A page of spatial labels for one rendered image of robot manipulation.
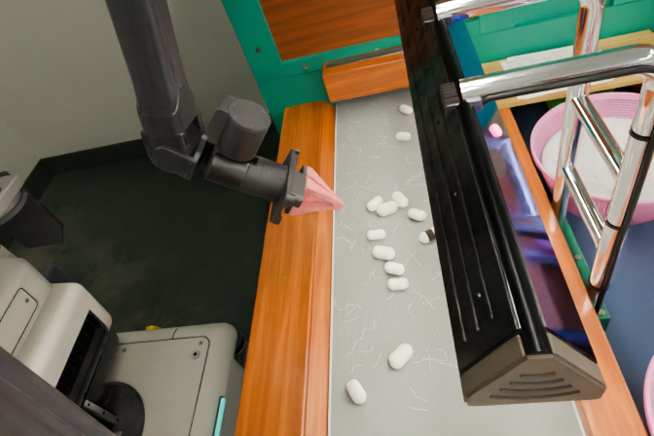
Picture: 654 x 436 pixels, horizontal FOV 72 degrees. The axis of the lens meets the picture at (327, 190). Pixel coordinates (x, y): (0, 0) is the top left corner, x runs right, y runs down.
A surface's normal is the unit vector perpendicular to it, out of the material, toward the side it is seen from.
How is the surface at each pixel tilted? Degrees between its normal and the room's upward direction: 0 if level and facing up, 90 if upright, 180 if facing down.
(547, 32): 90
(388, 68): 90
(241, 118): 41
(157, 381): 0
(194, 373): 0
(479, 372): 58
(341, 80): 90
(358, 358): 0
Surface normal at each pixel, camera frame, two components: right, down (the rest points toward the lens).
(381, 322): -0.26, -0.67
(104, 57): -0.04, 0.73
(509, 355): -0.95, -0.22
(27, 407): 0.98, -0.06
